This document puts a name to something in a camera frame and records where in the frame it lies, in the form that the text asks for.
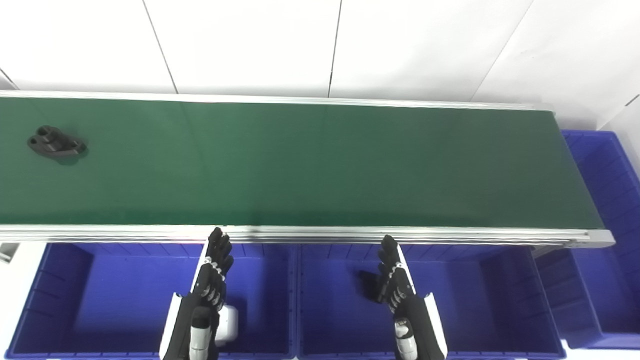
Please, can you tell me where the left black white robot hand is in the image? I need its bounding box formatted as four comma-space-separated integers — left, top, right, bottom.
159, 227, 236, 360

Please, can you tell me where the green conveyor belt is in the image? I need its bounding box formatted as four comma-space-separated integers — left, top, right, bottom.
0, 90, 616, 249
0, 97, 605, 230

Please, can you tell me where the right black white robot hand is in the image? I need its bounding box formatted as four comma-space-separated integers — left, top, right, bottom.
377, 235, 449, 360

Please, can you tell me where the white block part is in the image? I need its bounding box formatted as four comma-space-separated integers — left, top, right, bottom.
215, 304, 239, 347

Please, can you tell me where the black flanged metal part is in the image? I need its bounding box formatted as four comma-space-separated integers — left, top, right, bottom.
27, 125, 87, 160

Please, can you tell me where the blue plastic bin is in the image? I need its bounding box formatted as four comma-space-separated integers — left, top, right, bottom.
296, 243, 567, 360
534, 130, 640, 350
5, 242, 298, 360

